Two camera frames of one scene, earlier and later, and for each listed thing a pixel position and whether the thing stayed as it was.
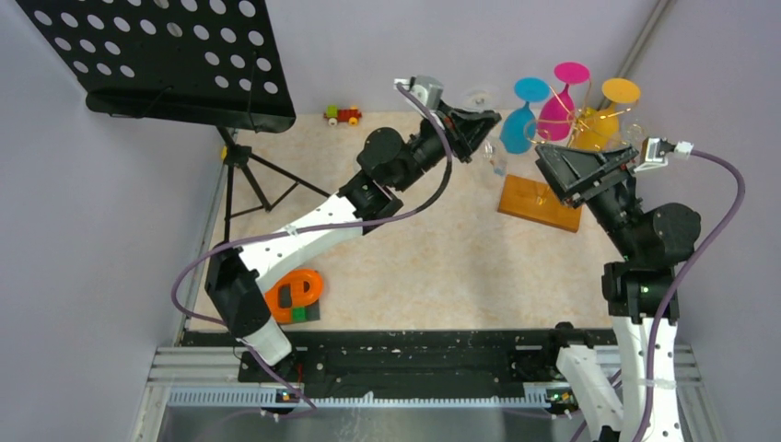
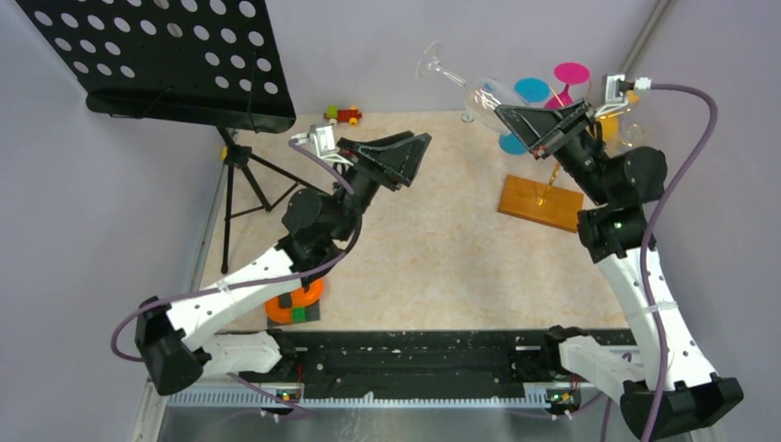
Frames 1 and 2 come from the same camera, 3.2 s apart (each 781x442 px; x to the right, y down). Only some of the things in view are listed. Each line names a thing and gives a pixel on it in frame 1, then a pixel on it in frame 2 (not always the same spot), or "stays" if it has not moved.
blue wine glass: x=518 y=126 stays
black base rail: x=410 y=361 stays
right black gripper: x=577 y=171 → x=544 y=129
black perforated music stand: x=215 y=63 stays
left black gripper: x=466 y=129 → x=390 y=160
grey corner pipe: x=637 y=48 stays
